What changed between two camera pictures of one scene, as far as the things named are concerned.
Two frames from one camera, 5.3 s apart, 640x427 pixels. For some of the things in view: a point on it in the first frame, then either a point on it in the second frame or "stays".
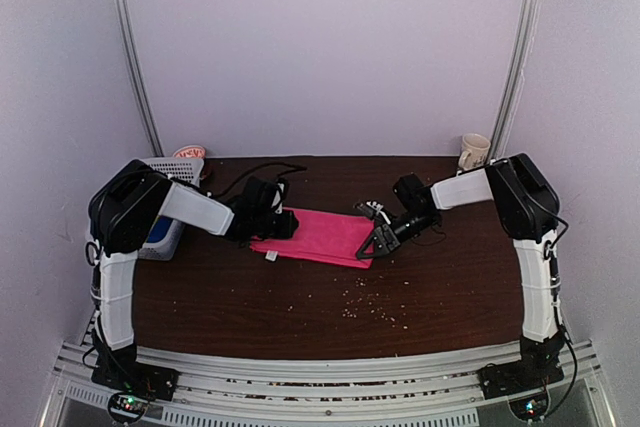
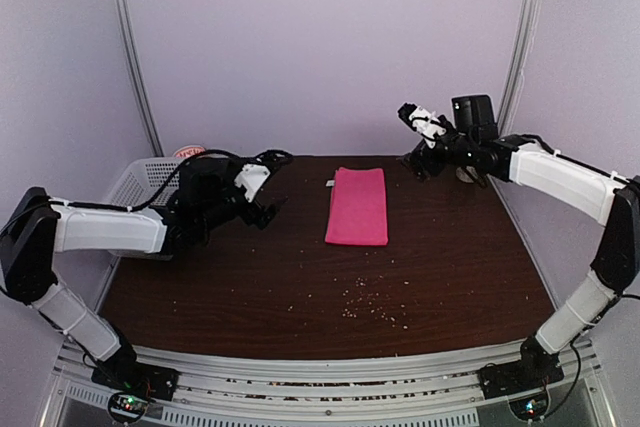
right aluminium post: (529, 22) stays
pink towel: (323, 237) → (357, 212)
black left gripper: (287, 229) → (253, 217)
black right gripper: (379, 233) → (412, 164)
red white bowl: (191, 151) stays
